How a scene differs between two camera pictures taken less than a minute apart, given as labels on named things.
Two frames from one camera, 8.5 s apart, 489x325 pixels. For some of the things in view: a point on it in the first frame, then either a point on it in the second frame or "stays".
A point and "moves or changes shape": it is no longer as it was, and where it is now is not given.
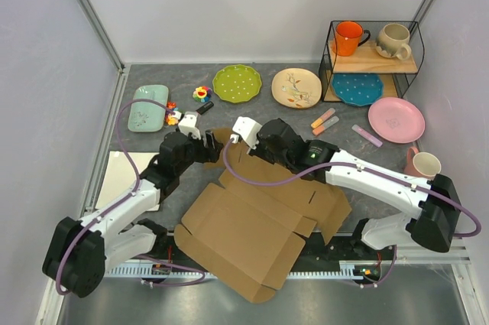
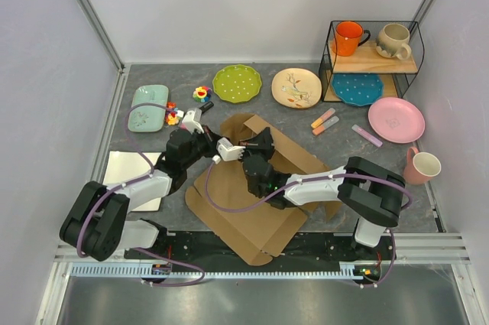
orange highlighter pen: x=322 y=118 stays
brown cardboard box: x=254 y=215 moves or changes shape
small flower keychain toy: x=169 y=116 stays
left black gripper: x=210 y=154 stays
